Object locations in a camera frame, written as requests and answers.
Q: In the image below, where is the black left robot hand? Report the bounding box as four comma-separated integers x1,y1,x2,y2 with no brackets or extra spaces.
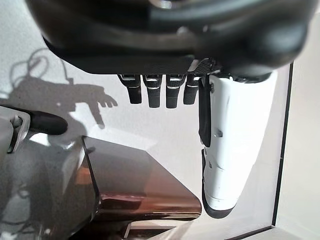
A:
24,0,318,219

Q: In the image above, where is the silver left robot leg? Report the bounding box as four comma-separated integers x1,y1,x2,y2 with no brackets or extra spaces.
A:
0,104,69,155

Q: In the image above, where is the glossy dark brown stool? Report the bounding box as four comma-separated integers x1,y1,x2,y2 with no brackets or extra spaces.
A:
59,134,203,240

